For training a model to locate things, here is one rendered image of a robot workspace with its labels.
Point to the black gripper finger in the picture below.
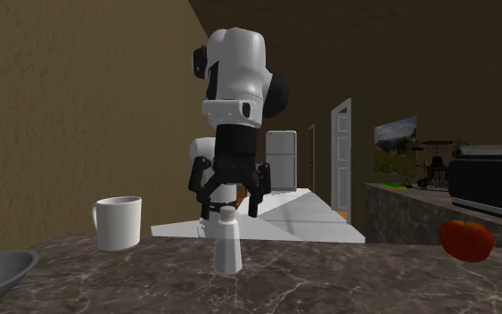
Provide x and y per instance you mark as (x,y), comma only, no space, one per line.
(261,182)
(198,176)

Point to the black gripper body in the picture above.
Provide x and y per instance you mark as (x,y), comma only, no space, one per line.
(235,148)

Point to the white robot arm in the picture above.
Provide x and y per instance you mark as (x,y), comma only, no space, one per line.
(237,69)

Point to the grey refrigerator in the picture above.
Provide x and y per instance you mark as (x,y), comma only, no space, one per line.
(282,161)

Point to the white salt shaker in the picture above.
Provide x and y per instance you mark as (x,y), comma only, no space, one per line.
(227,248)

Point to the white door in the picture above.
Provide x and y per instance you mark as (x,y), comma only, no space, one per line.
(342,161)

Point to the white mug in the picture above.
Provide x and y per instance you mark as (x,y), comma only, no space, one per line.
(119,222)

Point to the green sponge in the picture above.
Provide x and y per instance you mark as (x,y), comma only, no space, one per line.
(394,185)

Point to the marble kitchen counter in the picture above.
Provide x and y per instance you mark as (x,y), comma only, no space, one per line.
(400,217)

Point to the dark coffee machine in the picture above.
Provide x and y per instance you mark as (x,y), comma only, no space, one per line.
(436,167)

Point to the red apple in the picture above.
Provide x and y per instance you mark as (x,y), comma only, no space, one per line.
(466,240)

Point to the black countertop appliance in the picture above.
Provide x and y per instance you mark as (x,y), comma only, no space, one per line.
(489,180)

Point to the landscape wall picture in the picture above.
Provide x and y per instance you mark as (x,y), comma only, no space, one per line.
(395,145)

